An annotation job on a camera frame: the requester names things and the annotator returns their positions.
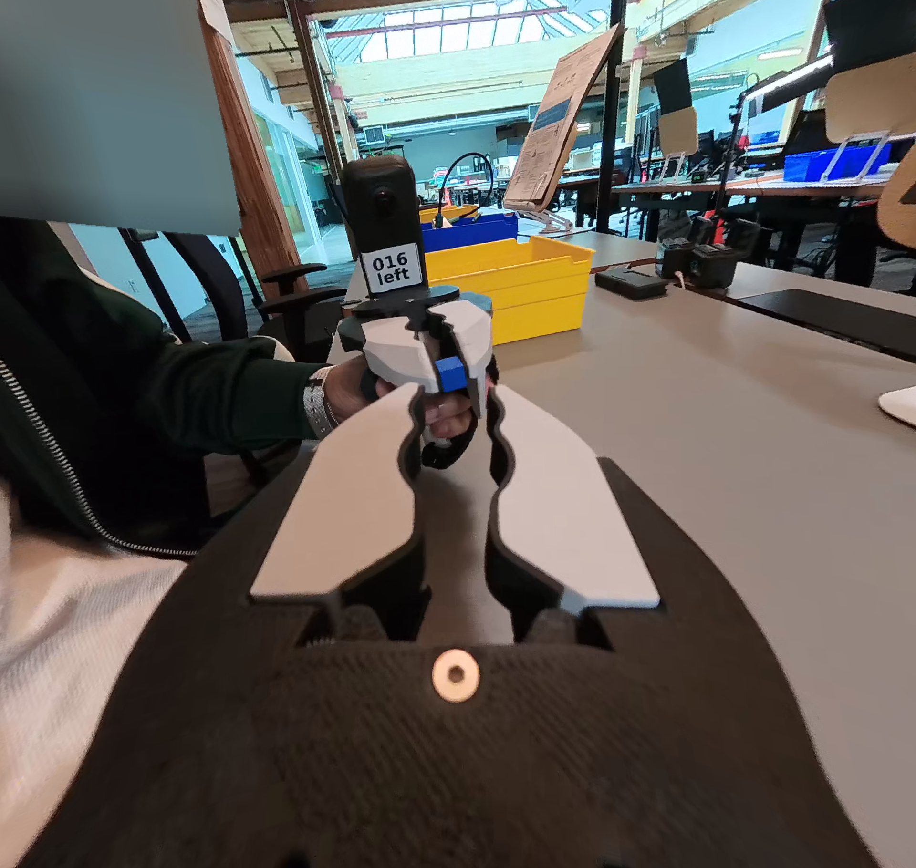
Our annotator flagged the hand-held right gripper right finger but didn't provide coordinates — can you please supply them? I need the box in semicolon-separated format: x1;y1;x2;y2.
485;383;661;643

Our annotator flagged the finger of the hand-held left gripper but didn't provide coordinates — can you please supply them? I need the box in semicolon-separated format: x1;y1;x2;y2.
361;317;441;394
433;303;495;418

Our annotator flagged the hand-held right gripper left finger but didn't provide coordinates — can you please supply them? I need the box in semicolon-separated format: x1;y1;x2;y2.
249;383;432;643

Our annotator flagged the person's left forearm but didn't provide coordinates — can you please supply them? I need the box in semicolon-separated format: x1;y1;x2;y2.
146;335;319;454

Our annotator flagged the grey desk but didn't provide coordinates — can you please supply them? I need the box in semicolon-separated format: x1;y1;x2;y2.
325;227;916;868

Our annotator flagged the wooden top office desk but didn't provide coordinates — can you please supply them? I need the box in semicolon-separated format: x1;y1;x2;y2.
558;167;892;268

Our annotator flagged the person's left hand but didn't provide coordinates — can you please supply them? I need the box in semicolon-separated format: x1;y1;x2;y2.
322;353;479;443

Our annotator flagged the blue plastic bin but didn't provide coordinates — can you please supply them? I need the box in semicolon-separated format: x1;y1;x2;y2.
421;211;519;254
783;142;893;184

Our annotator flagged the silver wristwatch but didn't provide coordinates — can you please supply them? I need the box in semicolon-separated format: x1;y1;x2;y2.
302;374;341;440

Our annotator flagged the black office chair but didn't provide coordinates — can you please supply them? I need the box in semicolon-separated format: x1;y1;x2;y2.
118;227;348;364

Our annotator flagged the wooden pillar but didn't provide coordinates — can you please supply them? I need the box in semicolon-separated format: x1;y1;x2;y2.
187;0;310;297

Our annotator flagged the black flat box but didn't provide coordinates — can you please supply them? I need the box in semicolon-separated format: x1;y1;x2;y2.
595;267;670;301

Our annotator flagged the cardboard sheet on white stand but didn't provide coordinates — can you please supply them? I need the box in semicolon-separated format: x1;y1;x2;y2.
503;22;629;234

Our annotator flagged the black battery charger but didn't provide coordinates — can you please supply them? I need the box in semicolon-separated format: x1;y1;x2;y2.
656;236;698;281
688;242;739;291

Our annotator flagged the black pole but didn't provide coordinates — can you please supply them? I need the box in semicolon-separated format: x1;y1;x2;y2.
597;0;632;234

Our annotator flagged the wooden board stand black panel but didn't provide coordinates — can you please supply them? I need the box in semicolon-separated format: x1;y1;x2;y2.
822;0;916;182
653;58;700;182

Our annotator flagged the pale knit shirt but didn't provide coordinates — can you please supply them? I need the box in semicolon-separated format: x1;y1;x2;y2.
0;482;190;865

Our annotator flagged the dark green zip jacket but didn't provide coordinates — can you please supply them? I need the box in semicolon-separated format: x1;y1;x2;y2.
0;217;319;558

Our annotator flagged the light bar lamp on tripod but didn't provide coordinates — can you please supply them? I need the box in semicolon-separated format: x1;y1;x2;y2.
716;52;834;189

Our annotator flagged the black cable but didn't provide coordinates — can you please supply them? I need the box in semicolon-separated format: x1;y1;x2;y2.
437;153;496;228

